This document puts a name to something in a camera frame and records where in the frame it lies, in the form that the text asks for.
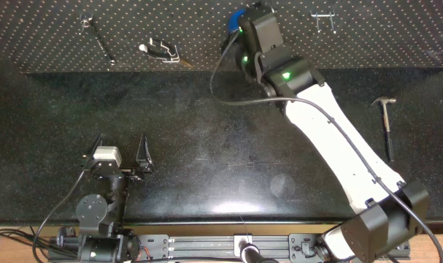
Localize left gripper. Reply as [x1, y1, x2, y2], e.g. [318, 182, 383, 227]
[82, 133, 155, 182]

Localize roll of blue tape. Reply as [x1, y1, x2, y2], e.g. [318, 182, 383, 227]
[226, 7, 247, 37]

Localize hammer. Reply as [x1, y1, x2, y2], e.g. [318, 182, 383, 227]
[370, 96, 397, 164]

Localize black pegboard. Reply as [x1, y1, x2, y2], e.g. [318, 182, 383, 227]
[0, 0, 443, 73]

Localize black and white pliers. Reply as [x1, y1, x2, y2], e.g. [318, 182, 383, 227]
[138, 37, 196, 69]

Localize wrench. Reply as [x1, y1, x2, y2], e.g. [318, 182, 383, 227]
[78, 12, 118, 66]

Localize metal hook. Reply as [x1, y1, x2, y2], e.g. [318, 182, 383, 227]
[309, 10, 337, 34]

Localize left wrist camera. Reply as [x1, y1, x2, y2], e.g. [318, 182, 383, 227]
[92, 145, 123, 165]

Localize mounting rail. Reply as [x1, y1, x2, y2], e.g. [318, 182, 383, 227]
[0, 225, 414, 263]

